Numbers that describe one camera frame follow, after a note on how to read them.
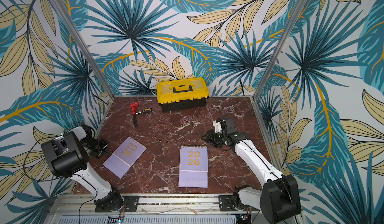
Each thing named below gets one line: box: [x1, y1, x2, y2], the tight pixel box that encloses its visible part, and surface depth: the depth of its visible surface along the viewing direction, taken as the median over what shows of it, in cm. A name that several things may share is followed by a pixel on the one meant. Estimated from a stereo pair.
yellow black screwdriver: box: [135, 108, 153, 115], surface depth 111 cm
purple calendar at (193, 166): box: [178, 145, 208, 188], surface depth 81 cm
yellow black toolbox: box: [156, 77, 209, 113], surface depth 103 cm
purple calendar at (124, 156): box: [102, 136, 147, 179], surface depth 90 cm
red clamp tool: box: [130, 102, 140, 115], surface depth 115 cm
